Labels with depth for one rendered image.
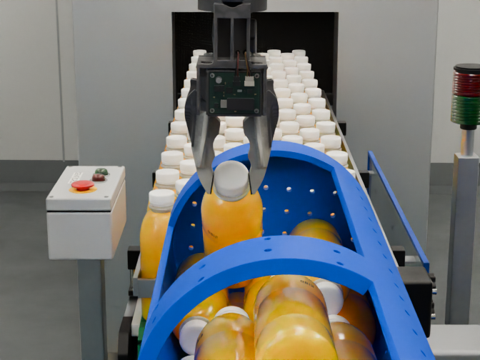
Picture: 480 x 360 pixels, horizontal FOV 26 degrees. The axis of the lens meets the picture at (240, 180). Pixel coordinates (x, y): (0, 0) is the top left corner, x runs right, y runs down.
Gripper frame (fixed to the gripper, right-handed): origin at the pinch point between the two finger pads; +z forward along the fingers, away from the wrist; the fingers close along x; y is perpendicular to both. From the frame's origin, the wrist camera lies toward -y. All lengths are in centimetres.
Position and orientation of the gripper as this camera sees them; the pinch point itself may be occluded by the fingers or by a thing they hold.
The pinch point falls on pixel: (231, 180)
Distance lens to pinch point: 113.6
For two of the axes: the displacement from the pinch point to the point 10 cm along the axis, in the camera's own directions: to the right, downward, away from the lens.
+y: 0.0, 2.6, -9.7
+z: -0.1, 9.7, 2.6
